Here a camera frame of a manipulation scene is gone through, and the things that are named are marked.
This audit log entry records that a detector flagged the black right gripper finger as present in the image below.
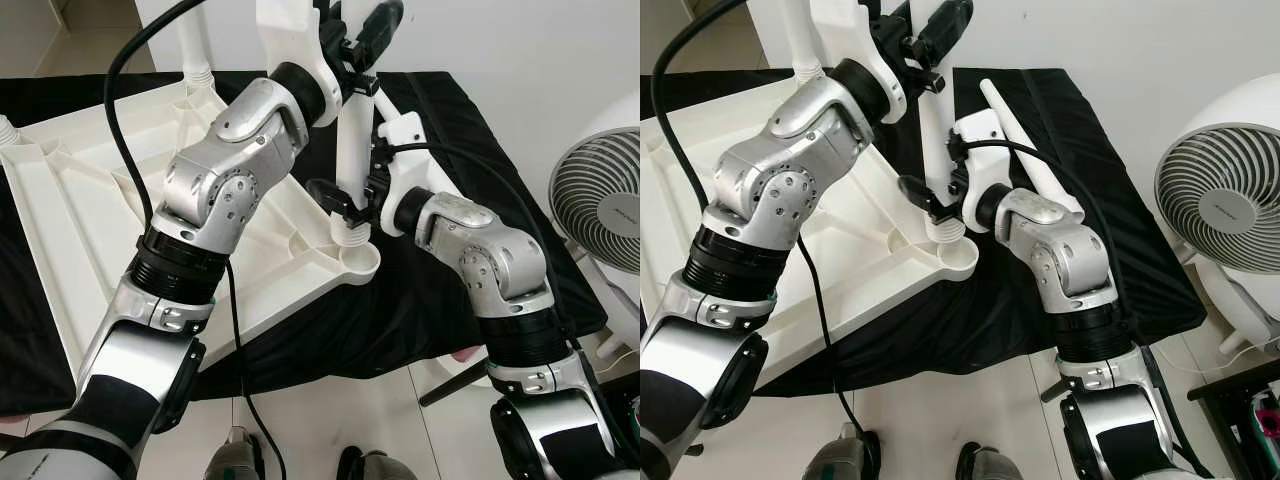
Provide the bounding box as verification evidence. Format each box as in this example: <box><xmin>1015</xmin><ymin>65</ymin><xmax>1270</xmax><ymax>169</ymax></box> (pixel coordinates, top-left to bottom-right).
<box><xmin>308</xmin><ymin>178</ymin><xmax>366</xmax><ymax>221</ymax></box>
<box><xmin>898</xmin><ymin>175</ymin><xmax>947</xmax><ymax>219</ymax></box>

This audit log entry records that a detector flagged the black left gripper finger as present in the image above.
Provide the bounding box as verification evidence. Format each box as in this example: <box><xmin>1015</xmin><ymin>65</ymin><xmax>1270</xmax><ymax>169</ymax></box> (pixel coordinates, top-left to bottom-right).
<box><xmin>355</xmin><ymin>0</ymin><xmax>406</xmax><ymax>69</ymax></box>
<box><xmin>922</xmin><ymin>0</ymin><xmax>974</xmax><ymax>69</ymax></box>

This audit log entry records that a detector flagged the white plastic table top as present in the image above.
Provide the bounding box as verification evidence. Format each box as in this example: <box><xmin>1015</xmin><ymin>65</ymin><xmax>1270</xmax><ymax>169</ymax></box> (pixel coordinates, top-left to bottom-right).
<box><xmin>0</xmin><ymin>70</ymin><xmax>383</xmax><ymax>396</ymax></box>
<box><xmin>640</xmin><ymin>65</ymin><xmax>979</xmax><ymax>386</ymax></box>

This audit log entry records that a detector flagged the black table cloth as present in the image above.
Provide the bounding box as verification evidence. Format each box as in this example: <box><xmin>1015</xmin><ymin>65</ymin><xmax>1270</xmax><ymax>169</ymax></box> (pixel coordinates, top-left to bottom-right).
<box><xmin>640</xmin><ymin>65</ymin><xmax>1206</xmax><ymax>396</ymax></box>
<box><xmin>0</xmin><ymin>70</ymin><xmax>608</xmax><ymax>416</ymax></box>

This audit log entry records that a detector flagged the black metal table leg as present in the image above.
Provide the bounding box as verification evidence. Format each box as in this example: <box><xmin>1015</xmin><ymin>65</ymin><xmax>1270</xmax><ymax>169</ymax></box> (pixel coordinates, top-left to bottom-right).
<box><xmin>418</xmin><ymin>355</ymin><xmax>491</xmax><ymax>406</ymax></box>

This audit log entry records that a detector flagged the white round fan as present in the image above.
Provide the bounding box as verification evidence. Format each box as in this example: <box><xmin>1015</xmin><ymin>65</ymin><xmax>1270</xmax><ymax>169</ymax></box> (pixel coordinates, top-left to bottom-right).
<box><xmin>548</xmin><ymin>128</ymin><xmax>641</xmax><ymax>276</ymax></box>
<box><xmin>1153</xmin><ymin>100</ymin><xmax>1280</xmax><ymax>276</ymax></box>

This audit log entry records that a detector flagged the white grey floor appliance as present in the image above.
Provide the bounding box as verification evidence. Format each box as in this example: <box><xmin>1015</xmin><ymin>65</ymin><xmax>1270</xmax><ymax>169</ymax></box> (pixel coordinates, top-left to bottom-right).
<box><xmin>590</xmin><ymin>265</ymin><xmax>641</xmax><ymax>351</ymax></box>
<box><xmin>1195</xmin><ymin>265</ymin><xmax>1280</xmax><ymax>361</ymax></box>

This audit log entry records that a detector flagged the grey left robot leg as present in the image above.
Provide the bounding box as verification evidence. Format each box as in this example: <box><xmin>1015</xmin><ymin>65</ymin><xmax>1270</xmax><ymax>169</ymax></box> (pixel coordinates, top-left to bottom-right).
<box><xmin>800</xmin><ymin>420</ymin><xmax>881</xmax><ymax>480</ymax></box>
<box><xmin>205</xmin><ymin>425</ymin><xmax>266</xmax><ymax>480</ymax></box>

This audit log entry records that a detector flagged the grey robot leg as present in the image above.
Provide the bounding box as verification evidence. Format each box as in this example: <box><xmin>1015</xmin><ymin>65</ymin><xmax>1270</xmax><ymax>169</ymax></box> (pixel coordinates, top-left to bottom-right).
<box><xmin>800</xmin><ymin>420</ymin><xmax>881</xmax><ymax>480</ymax></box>
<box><xmin>337</xmin><ymin>445</ymin><xmax>416</xmax><ymax>480</ymax></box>
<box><xmin>955</xmin><ymin>440</ymin><xmax>1031</xmax><ymax>480</ymax></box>
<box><xmin>205</xmin><ymin>425</ymin><xmax>266</xmax><ymax>480</ymax></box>

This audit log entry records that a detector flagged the grey right robot leg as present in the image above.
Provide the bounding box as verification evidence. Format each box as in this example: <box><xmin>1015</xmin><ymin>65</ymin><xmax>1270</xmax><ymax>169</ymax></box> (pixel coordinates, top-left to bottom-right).
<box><xmin>955</xmin><ymin>440</ymin><xmax>1031</xmax><ymax>480</ymax></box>
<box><xmin>337</xmin><ymin>445</ymin><xmax>416</xmax><ymax>480</ymax></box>

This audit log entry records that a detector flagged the black low shelf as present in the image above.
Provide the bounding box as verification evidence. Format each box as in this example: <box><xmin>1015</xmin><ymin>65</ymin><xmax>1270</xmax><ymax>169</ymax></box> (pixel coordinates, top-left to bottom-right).
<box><xmin>1185</xmin><ymin>385</ymin><xmax>1280</xmax><ymax>480</ymax></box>

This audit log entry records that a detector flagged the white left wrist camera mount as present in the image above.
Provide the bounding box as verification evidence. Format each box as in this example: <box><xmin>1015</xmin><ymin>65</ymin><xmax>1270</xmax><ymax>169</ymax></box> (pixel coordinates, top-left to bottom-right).
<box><xmin>835</xmin><ymin>0</ymin><xmax>911</xmax><ymax>111</ymax></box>
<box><xmin>255</xmin><ymin>0</ymin><xmax>346</xmax><ymax>101</ymax></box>

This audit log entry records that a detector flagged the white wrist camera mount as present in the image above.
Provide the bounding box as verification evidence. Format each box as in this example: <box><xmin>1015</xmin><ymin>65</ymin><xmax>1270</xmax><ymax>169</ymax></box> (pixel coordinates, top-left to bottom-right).
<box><xmin>950</xmin><ymin>108</ymin><xmax>1006</xmax><ymax>211</ymax></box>
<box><xmin>835</xmin><ymin>0</ymin><xmax>911</xmax><ymax>111</ymax></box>
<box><xmin>255</xmin><ymin>0</ymin><xmax>346</xmax><ymax>101</ymax></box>
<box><xmin>372</xmin><ymin>110</ymin><xmax>426</xmax><ymax>216</ymax></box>

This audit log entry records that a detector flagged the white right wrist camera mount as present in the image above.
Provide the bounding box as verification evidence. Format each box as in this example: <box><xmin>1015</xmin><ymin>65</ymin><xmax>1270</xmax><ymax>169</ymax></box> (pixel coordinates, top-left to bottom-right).
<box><xmin>372</xmin><ymin>110</ymin><xmax>426</xmax><ymax>216</ymax></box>
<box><xmin>950</xmin><ymin>108</ymin><xmax>1006</xmax><ymax>211</ymax></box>

